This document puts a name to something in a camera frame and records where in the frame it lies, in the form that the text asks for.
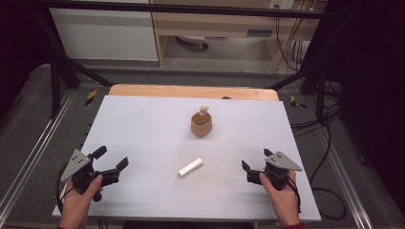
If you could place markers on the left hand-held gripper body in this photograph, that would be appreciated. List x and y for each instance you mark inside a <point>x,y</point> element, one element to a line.
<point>83,174</point>

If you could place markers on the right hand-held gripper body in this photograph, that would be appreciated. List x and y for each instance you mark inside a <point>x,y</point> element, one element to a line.
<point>276,170</point>

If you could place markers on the white cylinder tube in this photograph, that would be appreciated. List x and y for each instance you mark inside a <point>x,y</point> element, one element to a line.
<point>190,167</point>

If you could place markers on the person's left hand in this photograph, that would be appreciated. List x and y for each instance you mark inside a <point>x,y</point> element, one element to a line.
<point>78,200</point>

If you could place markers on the person's right hand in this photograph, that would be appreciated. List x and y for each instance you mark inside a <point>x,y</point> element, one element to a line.
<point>281,200</point>

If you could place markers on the white table board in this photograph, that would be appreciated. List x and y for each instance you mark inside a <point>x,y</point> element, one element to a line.
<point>159,136</point>

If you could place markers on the person's red sleeve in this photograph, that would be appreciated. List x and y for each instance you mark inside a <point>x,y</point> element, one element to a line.
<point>292,226</point>

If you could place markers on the small beige figurine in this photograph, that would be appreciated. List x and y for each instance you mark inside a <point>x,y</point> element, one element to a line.
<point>203,110</point>

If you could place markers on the wooden table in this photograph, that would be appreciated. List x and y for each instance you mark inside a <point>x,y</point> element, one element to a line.
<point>178,91</point>

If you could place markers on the white cabinet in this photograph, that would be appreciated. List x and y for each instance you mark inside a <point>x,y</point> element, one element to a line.
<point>102,35</point>

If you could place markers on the chair base with caster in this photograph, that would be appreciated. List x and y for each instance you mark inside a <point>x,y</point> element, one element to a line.
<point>192,40</point>

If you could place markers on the light wooden desk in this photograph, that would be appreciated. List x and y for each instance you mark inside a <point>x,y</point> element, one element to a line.
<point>216,27</point>

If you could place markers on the metal floor rail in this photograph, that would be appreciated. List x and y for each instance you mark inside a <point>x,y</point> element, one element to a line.
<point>31,149</point>
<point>345,178</point>

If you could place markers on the black metal frame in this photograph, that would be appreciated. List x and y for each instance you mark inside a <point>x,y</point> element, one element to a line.
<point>178,10</point>

